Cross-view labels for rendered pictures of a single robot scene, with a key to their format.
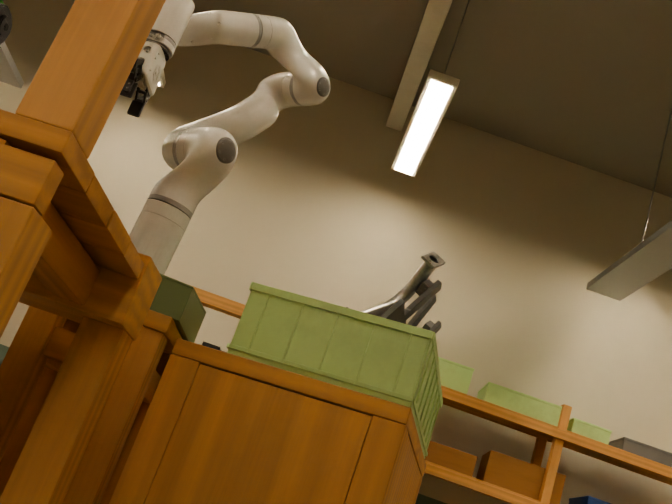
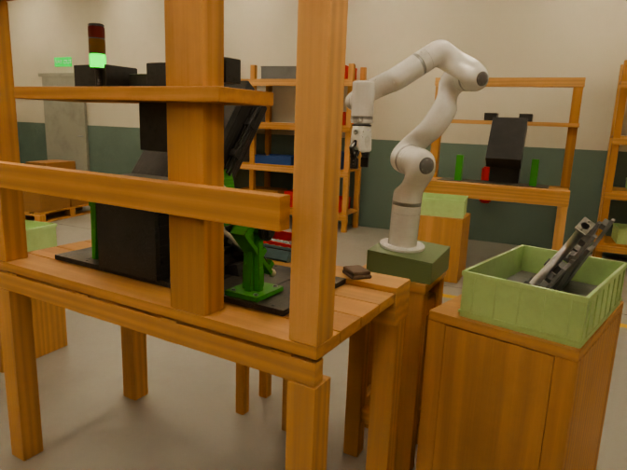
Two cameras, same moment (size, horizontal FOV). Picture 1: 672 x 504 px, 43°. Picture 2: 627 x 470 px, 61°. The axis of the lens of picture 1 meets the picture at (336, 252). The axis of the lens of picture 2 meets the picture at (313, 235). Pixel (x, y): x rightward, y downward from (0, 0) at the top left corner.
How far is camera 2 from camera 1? 102 cm
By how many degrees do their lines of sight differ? 40
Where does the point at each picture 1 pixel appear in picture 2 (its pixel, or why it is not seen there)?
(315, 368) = (513, 323)
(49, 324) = not seen: hidden behind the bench
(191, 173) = (411, 186)
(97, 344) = (386, 333)
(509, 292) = not seen: outside the picture
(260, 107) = (442, 114)
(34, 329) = not seen: hidden behind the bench
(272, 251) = (519, 17)
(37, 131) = (301, 350)
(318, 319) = (508, 292)
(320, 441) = (525, 370)
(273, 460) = (500, 380)
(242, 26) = (410, 73)
